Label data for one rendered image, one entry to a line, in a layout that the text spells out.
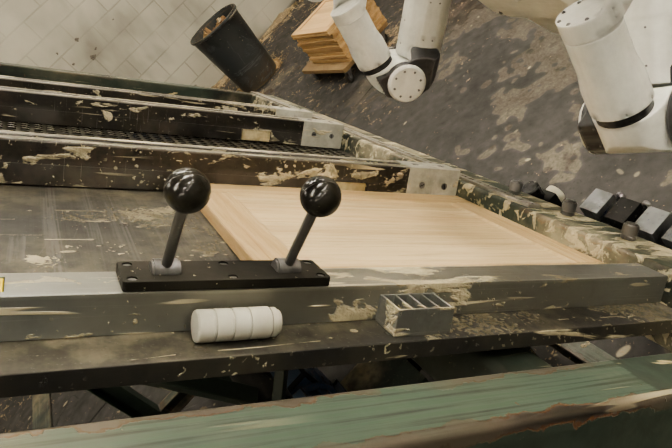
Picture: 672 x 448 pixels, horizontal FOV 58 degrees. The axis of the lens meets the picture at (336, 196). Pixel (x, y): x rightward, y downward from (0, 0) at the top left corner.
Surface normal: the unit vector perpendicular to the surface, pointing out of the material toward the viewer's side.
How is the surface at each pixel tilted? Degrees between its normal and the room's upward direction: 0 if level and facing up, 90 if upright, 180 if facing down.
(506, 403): 51
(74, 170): 90
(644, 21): 46
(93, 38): 90
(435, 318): 89
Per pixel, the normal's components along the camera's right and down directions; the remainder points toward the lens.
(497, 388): 0.16, -0.96
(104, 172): 0.43, 0.27
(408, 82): 0.17, 0.50
